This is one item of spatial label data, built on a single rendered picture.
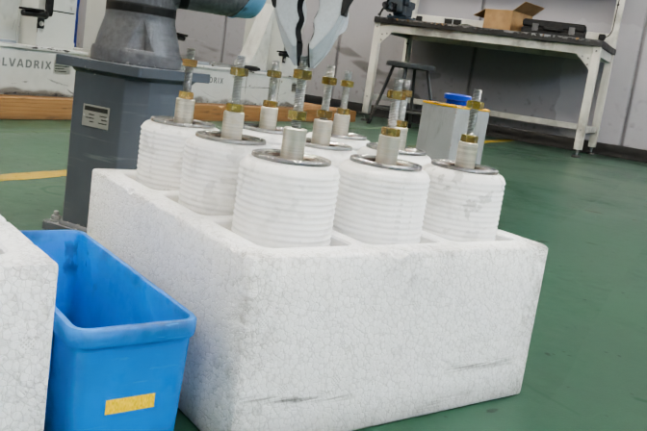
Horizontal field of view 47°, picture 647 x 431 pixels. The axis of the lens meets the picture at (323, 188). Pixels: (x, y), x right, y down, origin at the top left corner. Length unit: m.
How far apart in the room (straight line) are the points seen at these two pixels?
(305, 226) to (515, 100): 5.38
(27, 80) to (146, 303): 2.36
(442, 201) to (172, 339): 0.34
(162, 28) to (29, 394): 0.82
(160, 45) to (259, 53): 3.26
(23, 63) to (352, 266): 2.44
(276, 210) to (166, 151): 0.24
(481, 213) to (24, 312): 0.48
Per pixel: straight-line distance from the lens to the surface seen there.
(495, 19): 5.61
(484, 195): 0.83
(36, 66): 3.06
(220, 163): 0.76
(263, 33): 4.55
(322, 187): 0.68
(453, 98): 1.10
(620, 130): 5.88
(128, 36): 1.27
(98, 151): 1.28
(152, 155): 0.88
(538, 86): 5.98
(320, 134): 0.86
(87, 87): 1.30
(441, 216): 0.83
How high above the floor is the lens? 0.34
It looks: 9 degrees down
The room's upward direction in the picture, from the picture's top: 8 degrees clockwise
